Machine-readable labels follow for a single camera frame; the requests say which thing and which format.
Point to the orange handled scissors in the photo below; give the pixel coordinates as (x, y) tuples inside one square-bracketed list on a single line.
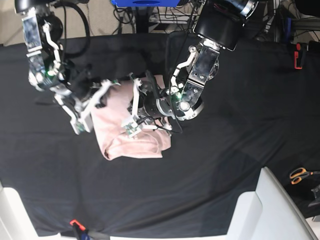
[(297, 175)]

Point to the black table cloth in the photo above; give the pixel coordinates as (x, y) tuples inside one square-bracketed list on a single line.
[(259, 111)]

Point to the black monitor stand pole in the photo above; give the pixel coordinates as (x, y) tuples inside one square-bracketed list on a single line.
[(142, 19)]

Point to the white table frame right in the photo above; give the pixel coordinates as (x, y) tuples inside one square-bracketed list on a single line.
[(268, 213)]

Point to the power strip with red light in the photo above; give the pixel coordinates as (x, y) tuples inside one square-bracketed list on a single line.
[(166, 18)]

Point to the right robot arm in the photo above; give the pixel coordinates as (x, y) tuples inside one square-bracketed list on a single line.
[(50, 65)]

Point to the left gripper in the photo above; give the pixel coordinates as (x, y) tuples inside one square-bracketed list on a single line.
[(149, 108)]

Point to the red black clamp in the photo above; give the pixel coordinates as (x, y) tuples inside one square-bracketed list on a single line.
[(83, 233), (300, 54)]

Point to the white table frame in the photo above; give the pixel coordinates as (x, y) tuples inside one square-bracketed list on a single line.
[(15, 223), (268, 213)]

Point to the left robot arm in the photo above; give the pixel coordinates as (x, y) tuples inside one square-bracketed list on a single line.
[(219, 26)]

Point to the white table frame left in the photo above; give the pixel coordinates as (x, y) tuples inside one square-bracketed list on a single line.
[(15, 223)]

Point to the black object right edge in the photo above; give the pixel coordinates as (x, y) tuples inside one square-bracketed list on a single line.
[(315, 202)]

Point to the pink T-shirt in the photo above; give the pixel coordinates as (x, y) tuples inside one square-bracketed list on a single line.
[(120, 132)]

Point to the red black clamp right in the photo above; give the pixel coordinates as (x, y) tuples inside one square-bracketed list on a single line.
[(300, 54)]

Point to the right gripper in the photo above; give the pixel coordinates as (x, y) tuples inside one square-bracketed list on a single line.
[(79, 94)]

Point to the red black clamp bottom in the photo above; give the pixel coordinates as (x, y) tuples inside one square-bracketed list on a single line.
[(83, 233)]

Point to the blue box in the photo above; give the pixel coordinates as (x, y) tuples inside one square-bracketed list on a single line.
[(145, 3)]

